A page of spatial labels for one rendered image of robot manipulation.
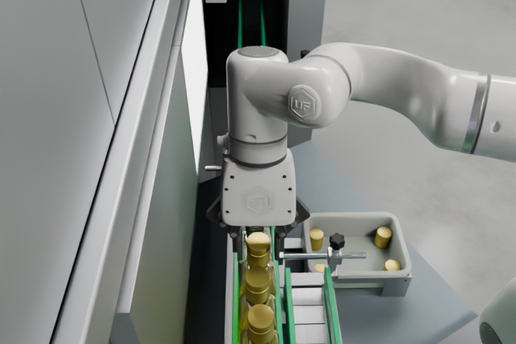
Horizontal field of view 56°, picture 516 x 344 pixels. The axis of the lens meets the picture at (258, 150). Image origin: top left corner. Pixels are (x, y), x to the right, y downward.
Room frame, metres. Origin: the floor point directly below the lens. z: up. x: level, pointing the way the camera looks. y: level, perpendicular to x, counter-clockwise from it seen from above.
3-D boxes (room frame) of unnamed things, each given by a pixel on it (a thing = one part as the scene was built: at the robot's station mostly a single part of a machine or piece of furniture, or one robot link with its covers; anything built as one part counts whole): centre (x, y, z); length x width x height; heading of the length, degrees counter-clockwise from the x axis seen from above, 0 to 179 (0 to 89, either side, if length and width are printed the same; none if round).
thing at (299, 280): (0.54, -0.10, 0.85); 0.09 x 0.04 x 0.07; 91
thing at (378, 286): (0.65, -0.19, 0.79); 0.27 x 0.17 x 0.08; 91
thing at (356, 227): (0.66, -0.22, 0.80); 0.22 x 0.17 x 0.09; 91
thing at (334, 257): (0.54, -0.12, 0.95); 0.17 x 0.03 x 0.12; 91
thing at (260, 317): (0.31, 0.00, 1.14); 0.04 x 0.04 x 0.04
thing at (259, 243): (0.42, 0.00, 1.14); 0.04 x 0.04 x 0.04
